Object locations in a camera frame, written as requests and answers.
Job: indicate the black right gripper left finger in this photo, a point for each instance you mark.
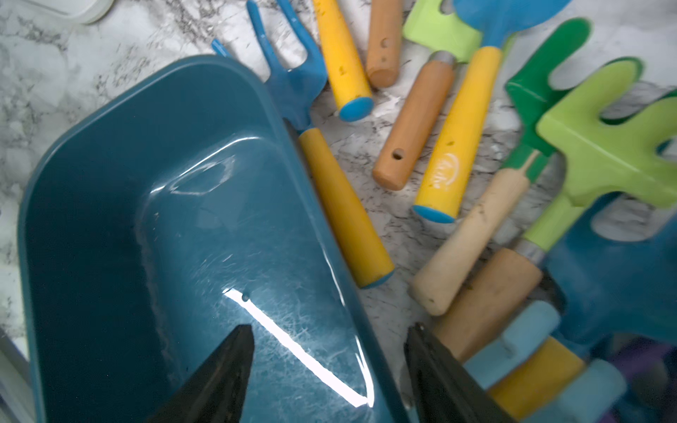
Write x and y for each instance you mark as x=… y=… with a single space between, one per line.
x=216 y=391

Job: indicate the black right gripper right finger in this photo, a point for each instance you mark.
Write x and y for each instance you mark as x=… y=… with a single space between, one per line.
x=443 y=391

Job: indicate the lime rake light wood handle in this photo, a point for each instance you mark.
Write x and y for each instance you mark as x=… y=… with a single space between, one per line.
x=601 y=158

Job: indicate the teal fork rake yellow handle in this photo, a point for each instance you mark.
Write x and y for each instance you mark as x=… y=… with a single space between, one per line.
x=614 y=291

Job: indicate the purple rake pink handle front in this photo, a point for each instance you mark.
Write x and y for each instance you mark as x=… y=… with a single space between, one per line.
x=649 y=368

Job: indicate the teal plastic storage box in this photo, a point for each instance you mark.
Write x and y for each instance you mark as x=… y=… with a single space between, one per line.
x=154 y=227

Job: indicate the white rectangular tray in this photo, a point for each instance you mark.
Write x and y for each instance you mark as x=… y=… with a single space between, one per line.
x=74 y=11

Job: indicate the blue fork rake yellow handle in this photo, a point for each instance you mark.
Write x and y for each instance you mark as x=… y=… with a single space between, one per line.
x=443 y=186

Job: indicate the green rake pale wood handle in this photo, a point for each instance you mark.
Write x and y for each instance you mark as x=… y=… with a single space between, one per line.
x=437 y=283

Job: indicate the blue rake yellow handle lower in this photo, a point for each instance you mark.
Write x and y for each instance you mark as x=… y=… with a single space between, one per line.
x=294 y=92

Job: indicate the lime rake brown wood handle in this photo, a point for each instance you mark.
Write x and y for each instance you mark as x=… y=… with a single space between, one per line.
x=384 y=42

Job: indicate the lime trowel brown wood handle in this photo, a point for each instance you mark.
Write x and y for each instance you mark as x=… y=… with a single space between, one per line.
x=434 y=25

